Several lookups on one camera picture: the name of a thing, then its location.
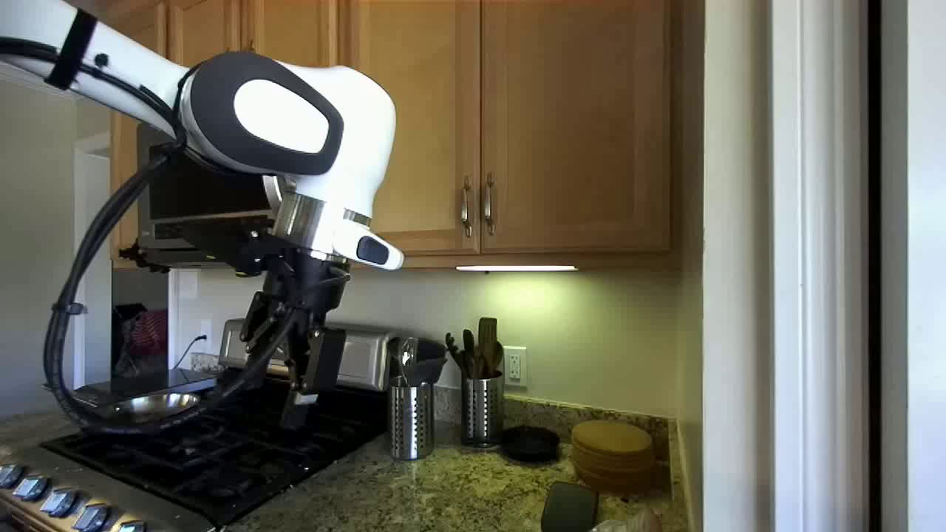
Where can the ribbed steel utensil holder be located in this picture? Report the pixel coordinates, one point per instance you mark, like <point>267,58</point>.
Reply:
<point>413,424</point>
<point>482,408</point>

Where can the small wooden cupboard door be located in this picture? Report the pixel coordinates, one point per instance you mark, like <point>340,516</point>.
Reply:
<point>202,25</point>
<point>290,30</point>

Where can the stainless steel microwave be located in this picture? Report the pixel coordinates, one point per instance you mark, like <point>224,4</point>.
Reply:
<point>196,208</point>

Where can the wooden cupboard frame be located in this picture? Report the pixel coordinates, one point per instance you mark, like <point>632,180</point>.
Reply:
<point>592,262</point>

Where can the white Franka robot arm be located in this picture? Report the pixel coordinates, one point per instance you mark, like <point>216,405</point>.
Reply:
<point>343,120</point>

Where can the stainless steel toaster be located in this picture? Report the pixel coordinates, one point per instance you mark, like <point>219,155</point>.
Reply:
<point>367,359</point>

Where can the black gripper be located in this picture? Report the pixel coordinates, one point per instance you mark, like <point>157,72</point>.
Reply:
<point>321,359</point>

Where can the silver stove knob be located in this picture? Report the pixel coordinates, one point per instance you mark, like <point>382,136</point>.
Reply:
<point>32,489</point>
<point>61,504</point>
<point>92,517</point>
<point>9,476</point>
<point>129,525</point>

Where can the black round dish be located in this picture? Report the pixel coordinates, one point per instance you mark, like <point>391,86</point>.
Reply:
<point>530,443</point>

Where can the white wall outlet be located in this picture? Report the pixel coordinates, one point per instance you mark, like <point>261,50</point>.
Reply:
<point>515,368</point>
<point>204,338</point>

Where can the dark silicone pad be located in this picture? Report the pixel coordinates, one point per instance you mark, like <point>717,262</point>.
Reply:
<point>570,507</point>

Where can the black plastic ladle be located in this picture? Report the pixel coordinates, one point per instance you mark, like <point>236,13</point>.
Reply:
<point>431,364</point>

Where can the white door frame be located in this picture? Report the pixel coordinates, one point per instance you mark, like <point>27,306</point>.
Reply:
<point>787,268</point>

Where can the silver frying pan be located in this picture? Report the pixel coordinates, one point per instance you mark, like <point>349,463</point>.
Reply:
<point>151,405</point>

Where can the wooden spatula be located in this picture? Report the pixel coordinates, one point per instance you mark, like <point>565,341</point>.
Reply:
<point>488,343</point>

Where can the silver metal ladle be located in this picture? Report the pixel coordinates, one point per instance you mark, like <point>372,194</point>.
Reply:
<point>404,359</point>

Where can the black kitchen utensil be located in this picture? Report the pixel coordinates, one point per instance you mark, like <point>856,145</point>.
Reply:
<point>459,356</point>

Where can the under cabinet light strip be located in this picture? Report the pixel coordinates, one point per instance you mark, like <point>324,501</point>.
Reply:
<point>515,268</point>

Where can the stainless steel gas stove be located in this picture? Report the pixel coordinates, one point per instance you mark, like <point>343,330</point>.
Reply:
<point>227,463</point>

